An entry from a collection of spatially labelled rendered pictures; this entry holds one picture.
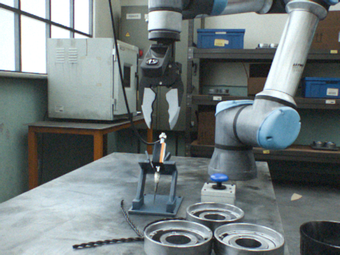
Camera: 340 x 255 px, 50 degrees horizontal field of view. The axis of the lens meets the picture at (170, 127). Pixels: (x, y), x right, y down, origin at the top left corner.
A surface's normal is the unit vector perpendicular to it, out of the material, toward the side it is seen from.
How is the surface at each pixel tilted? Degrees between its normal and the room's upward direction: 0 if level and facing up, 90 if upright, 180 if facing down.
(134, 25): 90
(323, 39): 91
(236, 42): 90
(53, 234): 0
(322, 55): 90
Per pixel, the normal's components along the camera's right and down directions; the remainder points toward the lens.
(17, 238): 0.03, -0.99
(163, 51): -0.07, -0.81
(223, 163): -0.56, -0.24
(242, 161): 0.22, -0.20
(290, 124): 0.46, 0.22
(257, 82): -0.25, -0.04
